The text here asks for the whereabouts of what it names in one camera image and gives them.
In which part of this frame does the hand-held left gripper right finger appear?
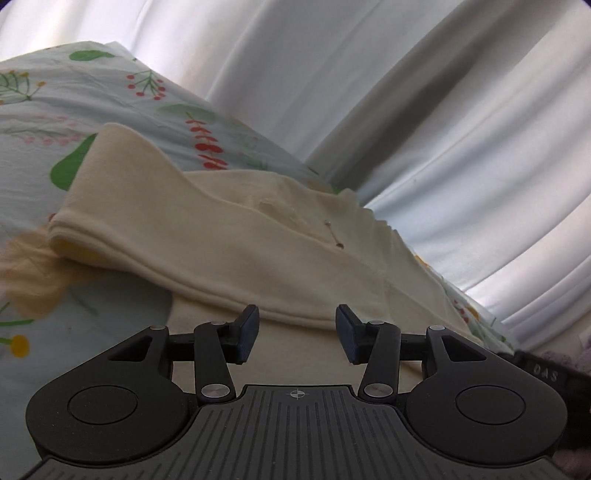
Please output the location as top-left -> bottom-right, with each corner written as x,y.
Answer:
335,304 -> 496,402

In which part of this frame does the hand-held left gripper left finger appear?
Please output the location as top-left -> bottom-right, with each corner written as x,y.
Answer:
109,304 -> 260,402

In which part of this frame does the cream knit sweater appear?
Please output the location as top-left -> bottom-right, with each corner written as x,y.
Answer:
46,122 -> 486,398

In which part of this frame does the white curtain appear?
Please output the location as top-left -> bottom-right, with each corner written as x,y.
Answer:
0,0 -> 591,357

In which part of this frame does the floral printed bedsheet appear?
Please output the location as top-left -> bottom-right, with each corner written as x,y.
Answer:
0,41 -> 523,480

